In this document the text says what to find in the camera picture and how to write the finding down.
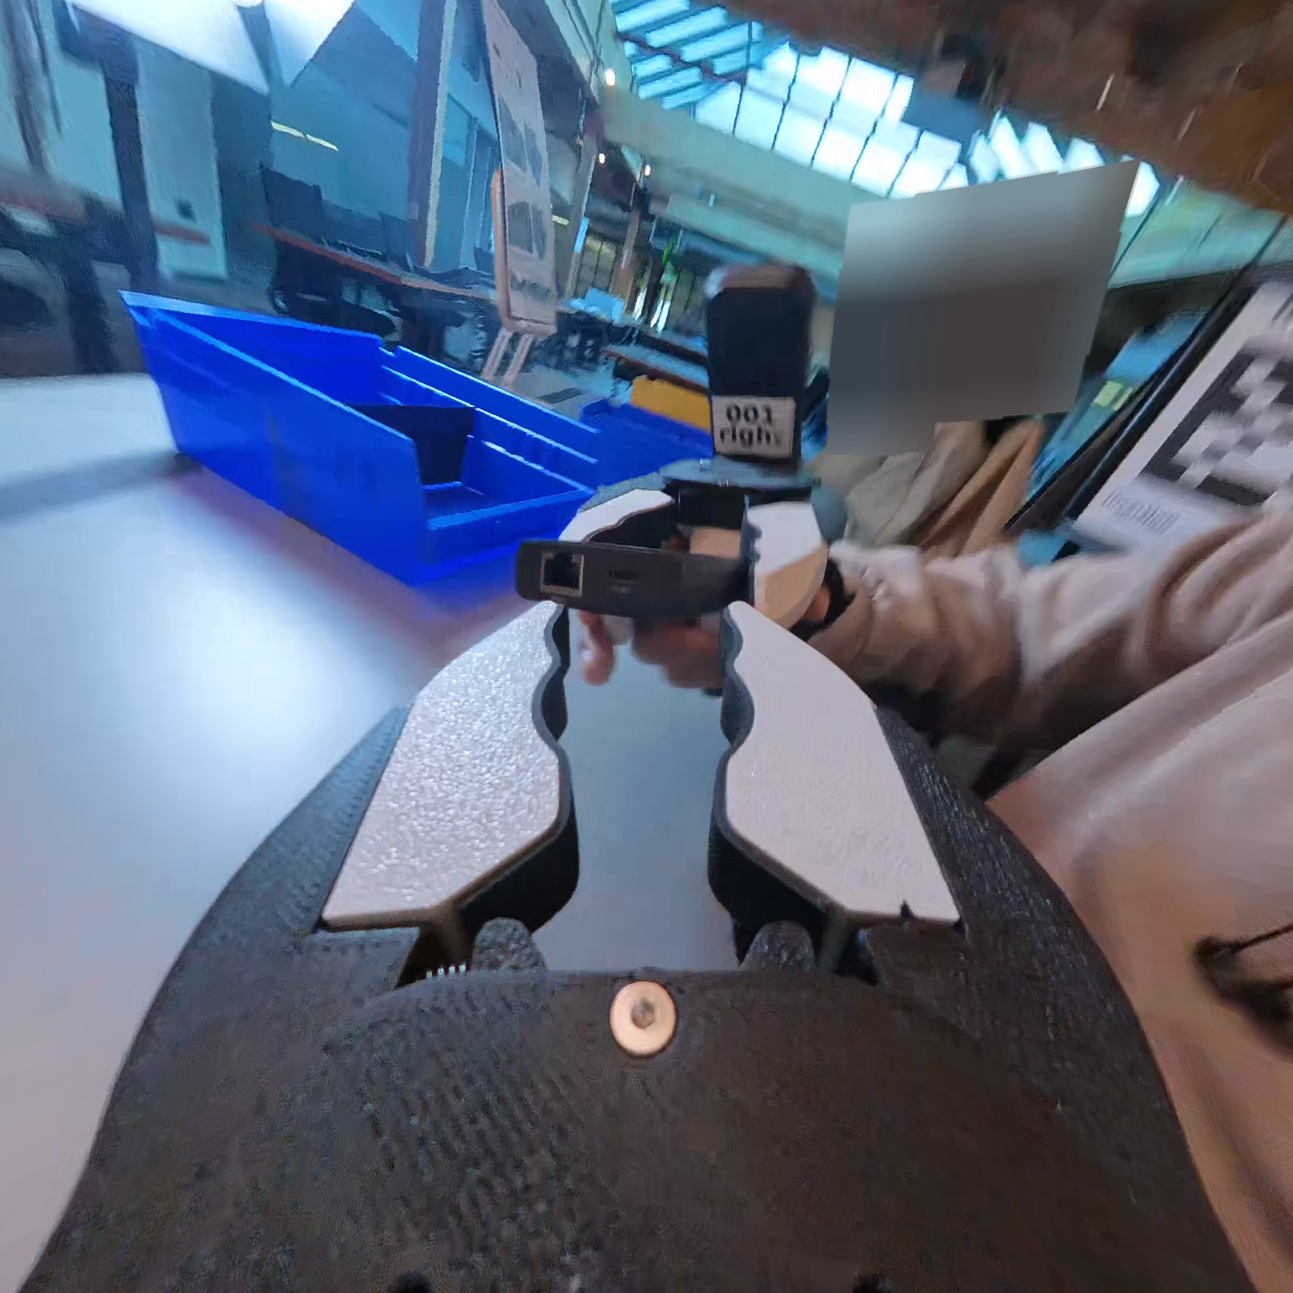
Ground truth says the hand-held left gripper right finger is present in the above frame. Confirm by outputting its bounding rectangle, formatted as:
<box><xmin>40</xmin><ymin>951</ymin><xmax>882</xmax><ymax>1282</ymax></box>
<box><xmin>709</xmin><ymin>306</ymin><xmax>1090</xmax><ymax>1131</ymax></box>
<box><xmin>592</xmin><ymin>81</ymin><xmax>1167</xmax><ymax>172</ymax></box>
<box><xmin>710</xmin><ymin>600</ymin><xmax>964</xmax><ymax>928</ymax></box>

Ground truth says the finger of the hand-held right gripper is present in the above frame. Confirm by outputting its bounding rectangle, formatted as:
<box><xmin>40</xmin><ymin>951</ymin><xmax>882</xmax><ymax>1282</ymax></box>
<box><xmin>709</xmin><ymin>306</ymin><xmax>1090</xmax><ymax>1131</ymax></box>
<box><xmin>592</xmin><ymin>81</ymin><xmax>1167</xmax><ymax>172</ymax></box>
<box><xmin>745</xmin><ymin>500</ymin><xmax>832</xmax><ymax>620</ymax></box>
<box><xmin>559</xmin><ymin>488</ymin><xmax>676</xmax><ymax>549</ymax></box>

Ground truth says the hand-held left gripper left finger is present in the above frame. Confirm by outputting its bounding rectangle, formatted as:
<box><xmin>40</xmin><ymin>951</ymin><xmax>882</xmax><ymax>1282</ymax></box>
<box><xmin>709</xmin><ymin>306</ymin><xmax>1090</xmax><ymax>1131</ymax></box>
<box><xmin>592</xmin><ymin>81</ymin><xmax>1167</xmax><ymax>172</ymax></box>
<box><xmin>322</xmin><ymin>603</ymin><xmax>584</xmax><ymax>937</ymax></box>

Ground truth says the black ethernet port adapter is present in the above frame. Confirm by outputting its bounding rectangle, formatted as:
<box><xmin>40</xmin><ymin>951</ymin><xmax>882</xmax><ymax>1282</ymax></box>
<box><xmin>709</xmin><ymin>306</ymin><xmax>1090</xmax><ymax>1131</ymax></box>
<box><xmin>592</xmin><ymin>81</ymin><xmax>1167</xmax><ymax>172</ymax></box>
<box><xmin>516</xmin><ymin>540</ymin><xmax>755</xmax><ymax>625</ymax></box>

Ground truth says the person's right hand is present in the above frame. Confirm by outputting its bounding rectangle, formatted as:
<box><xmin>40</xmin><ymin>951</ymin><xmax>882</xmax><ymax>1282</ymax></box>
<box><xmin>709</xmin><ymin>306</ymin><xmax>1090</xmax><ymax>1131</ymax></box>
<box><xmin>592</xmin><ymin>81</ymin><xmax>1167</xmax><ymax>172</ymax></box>
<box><xmin>581</xmin><ymin>611</ymin><xmax>729</xmax><ymax>691</ymax></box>

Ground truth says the small blue plastic bin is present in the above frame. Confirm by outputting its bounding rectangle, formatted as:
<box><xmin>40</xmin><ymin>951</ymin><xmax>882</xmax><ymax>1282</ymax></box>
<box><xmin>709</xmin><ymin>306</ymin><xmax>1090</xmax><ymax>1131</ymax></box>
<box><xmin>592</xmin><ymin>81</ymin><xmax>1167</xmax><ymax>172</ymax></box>
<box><xmin>581</xmin><ymin>397</ymin><xmax>715</xmax><ymax>463</ymax></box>

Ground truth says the yellow plastic bin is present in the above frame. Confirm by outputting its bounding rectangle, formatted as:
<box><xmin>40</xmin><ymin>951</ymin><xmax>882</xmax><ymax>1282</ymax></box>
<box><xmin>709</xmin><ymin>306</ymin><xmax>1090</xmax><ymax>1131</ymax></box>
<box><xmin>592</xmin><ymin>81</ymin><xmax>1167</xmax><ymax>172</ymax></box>
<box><xmin>632</xmin><ymin>375</ymin><xmax>712</xmax><ymax>421</ymax></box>

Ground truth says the wooden sign easel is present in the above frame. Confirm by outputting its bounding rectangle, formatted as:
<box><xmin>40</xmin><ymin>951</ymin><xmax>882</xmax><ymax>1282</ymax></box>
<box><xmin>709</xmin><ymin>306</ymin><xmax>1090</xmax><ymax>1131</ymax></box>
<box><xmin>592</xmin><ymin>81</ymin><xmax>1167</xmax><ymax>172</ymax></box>
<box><xmin>479</xmin><ymin>0</ymin><xmax>564</xmax><ymax>383</ymax></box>

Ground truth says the large blue plastic bin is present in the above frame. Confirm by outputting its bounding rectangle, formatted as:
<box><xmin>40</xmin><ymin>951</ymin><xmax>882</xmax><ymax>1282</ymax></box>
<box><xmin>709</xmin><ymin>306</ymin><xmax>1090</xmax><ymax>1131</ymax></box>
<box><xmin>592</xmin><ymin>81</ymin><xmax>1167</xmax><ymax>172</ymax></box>
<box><xmin>119</xmin><ymin>289</ymin><xmax>608</xmax><ymax>589</ymax></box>

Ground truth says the black white marker board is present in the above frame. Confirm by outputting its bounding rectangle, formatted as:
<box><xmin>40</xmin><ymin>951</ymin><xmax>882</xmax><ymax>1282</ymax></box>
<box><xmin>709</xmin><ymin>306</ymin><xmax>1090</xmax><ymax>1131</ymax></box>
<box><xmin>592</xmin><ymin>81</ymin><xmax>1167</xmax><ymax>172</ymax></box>
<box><xmin>1073</xmin><ymin>271</ymin><xmax>1293</xmax><ymax>555</ymax></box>

